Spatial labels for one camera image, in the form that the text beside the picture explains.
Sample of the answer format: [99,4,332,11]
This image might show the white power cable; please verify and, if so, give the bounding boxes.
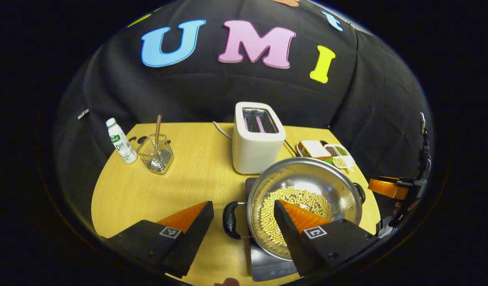
[212,121,233,139]

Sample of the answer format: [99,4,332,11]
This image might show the black backdrop cloth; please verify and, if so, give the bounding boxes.
[53,0,435,239]

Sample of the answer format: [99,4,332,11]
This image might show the steel pot with black handles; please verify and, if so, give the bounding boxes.
[223,157,366,261]

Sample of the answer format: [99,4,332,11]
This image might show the white toaster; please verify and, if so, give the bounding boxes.
[232,102,287,175]

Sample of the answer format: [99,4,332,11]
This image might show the black induction cooktop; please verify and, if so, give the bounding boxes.
[245,177,308,282]

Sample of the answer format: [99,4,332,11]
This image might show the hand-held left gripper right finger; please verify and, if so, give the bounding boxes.
[273,199,381,277]

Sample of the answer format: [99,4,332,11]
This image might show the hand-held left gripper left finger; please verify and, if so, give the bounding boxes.
[99,201,215,278]

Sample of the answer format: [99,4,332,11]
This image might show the pile of soybeans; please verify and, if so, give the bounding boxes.
[260,187,333,247]

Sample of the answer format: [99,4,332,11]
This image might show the white drink bottle green label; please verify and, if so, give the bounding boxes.
[106,118,138,164]

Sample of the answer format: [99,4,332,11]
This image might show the wire utensil holder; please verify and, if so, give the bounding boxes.
[137,133,174,174]

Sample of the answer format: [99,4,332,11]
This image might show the wooden handled spoon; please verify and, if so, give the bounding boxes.
[153,115,163,161]

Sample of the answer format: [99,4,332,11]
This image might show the white divided dish of beans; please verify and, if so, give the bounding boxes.
[323,143,356,170]

